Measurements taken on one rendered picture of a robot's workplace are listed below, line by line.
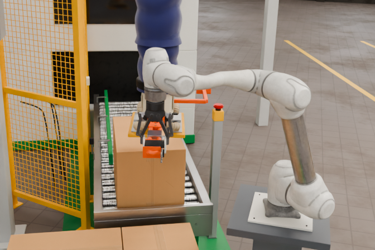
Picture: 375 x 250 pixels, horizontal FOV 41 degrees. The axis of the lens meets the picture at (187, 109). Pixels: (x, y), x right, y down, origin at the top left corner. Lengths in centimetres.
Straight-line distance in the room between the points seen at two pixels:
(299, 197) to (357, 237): 171
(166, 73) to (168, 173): 122
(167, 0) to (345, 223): 253
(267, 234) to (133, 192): 87
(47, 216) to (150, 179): 142
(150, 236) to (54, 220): 141
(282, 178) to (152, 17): 102
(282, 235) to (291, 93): 78
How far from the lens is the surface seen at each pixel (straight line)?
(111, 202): 318
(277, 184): 259
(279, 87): 213
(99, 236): 287
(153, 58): 193
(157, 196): 301
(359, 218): 437
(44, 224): 407
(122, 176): 293
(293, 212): 268
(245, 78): 219
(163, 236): 284
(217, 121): 342
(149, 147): 204
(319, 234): 260
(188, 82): 179
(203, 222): 308
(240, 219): 264
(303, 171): 237
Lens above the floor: 210
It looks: 19 degrees down
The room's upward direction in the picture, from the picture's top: 2 degrees clockwise
